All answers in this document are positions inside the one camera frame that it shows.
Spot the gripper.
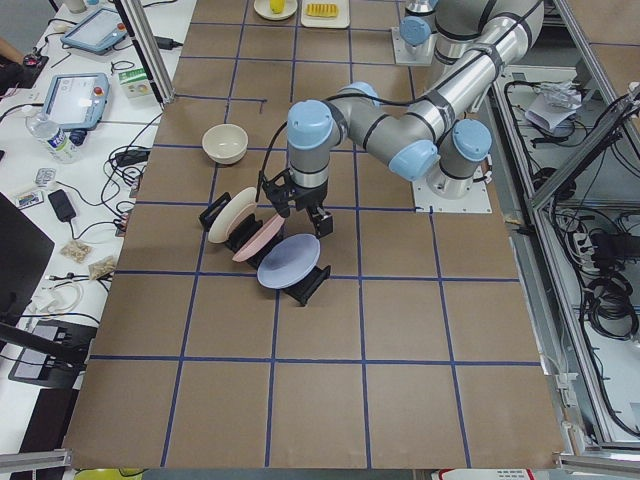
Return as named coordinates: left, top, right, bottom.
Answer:
left=259, top=169, right=334, bottom=238

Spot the white rectangular tray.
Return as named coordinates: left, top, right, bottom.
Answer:
left=301, top=0, right=350, bottom=29

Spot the black power adapter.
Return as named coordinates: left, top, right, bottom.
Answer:
left=48, top=189, right=76, bottom=222

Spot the cream plate in rack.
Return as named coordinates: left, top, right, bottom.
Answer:
left=208, top=186, right=257, bottom=243

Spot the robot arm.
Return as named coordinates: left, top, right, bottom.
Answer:
left=257, top=1, right=544, bottom=237
left=399, top=0, right=439, bottom=47

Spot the crumpled paper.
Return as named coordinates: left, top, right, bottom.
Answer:
left=524, top=81, right=582, bottom=131

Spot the pink plate in rack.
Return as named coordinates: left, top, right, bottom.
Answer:
left=232, top=214, right=285, bottom=262

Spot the plastic water bottle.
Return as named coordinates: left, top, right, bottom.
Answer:
left=25, top=111, right=79, bottom=164

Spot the far teach pendant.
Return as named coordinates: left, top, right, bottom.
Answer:
left=61, top=8, right=127, bottom=55

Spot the blue plate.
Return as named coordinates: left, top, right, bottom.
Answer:
left=257, top=234, right=321, bottom=289

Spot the black monitor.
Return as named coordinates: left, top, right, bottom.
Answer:
left=0, top=195, right=54, bottom=325

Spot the near teach pendant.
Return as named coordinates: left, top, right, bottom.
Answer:
left=43, top=73, right=110, bottom=131

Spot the cream round plate with lemon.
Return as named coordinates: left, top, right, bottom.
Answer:
left=253, top=0, right=298, bottom=21

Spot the teach pendant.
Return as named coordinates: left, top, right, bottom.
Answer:
left=61, top=8, right=127, bottom=55
left=43, top=73, right=110, bottom=131

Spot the black cable bundle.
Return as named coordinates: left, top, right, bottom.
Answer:
left=579, top=274, right=639, bottom=341

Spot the aluminium frame post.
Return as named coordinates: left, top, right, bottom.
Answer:
left=114, top=0, right=175, bottom=105

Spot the black dish rack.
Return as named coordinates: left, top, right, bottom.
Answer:
left=199, top=192, right=331, bottom=306

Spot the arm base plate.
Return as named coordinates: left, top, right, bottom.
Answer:
left=391, top=27, right=437, bottom=66
left=412, top=155, right=492, bottom=214

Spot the green white box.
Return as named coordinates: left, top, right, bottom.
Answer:
left=118, top=68, right=153, bottom=98

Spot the yellow lemon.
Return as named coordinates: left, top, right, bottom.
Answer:
left=269, top=0, right=286, bottom=15

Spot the cream bowl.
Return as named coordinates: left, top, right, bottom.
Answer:
left=202, top=123, right=248, bottom=165

